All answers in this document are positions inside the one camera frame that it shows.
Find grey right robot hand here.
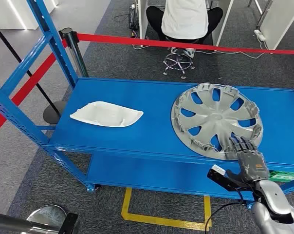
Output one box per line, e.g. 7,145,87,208
226,136,270,189

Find grey plastic wheel hubcap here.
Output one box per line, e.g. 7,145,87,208
170,82,264,160

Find blue metal shelf rack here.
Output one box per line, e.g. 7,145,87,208
0,0,294,211

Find white plastic trim part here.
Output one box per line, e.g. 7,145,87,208
69,101,144,128

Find green plastic crate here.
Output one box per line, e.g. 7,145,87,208
268,170,294,183

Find white power strip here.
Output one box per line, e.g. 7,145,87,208
253,29,266,42

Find white desk panel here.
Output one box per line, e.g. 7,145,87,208
136,0,149,40
212,0,234,46
259,0,294,51

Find person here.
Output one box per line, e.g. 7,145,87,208
146,0,223,59

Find black floor box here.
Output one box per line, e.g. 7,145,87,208
129,3,139,30

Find black pole stand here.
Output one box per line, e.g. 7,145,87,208
0,19,68,125

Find white low platform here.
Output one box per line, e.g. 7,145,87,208
0,0,60,30

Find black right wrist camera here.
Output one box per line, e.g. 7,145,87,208
207,164,253,192

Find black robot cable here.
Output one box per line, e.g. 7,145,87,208
205,190,245,234

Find white floor cable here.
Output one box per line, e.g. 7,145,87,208
194,48,265,60

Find chrome stanchion post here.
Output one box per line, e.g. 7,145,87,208
59,27,90,78

